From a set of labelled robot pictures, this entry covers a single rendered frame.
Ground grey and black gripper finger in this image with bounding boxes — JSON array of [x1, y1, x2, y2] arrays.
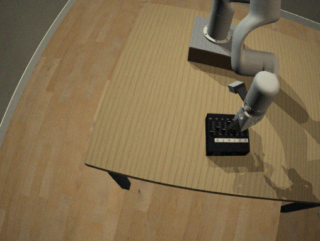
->
[[227, 119, 239, 136]]

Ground black lighting desk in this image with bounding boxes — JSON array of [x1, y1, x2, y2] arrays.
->
[[205, 113, 250, 156]]

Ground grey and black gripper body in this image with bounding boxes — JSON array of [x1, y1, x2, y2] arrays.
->
[[234, 104, 266, 131]]

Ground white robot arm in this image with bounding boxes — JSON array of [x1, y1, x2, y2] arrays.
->
[[203, 0, 281, 117]]

